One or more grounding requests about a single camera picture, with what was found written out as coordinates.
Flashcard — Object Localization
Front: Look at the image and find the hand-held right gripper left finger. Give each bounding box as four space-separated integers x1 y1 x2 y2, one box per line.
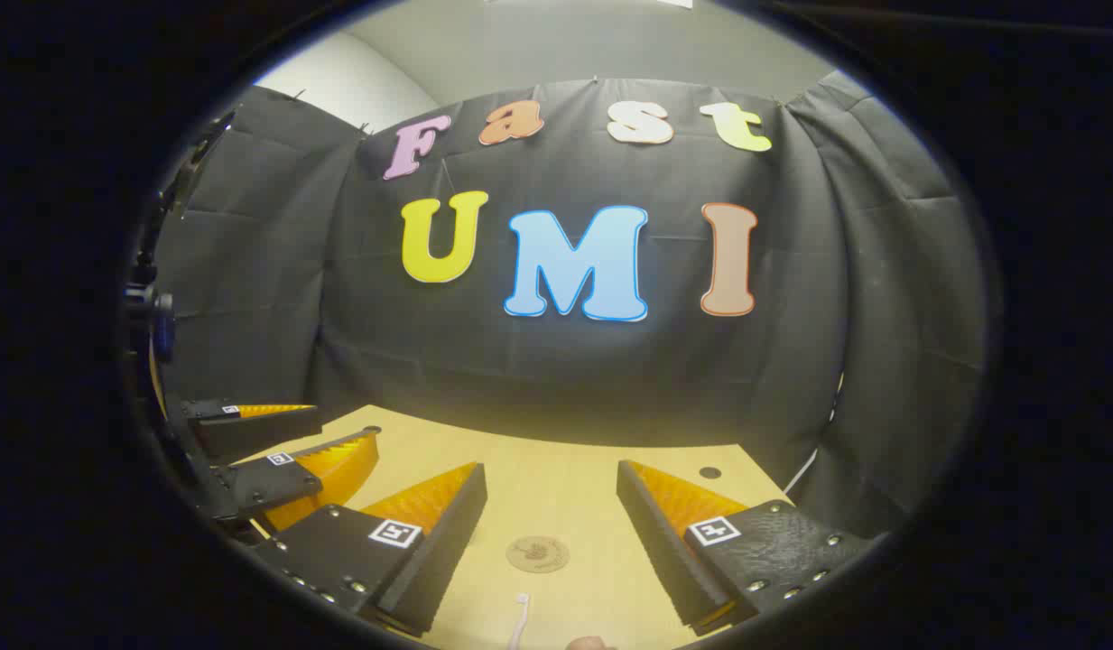
245 462 489 638

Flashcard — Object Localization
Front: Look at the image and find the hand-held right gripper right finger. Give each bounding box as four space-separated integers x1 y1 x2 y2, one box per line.
616 459 886 636

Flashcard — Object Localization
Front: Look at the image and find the round cork coaster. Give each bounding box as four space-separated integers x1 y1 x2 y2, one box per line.
506 535 570 574

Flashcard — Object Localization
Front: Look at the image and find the wooden desktop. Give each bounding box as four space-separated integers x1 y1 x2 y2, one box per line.
236 404 792 650

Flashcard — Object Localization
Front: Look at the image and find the black backdrop cloth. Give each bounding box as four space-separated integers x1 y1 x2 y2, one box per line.
150 77 990 543

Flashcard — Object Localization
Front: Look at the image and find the white cable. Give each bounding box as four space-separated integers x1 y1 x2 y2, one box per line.
782 375 844 497

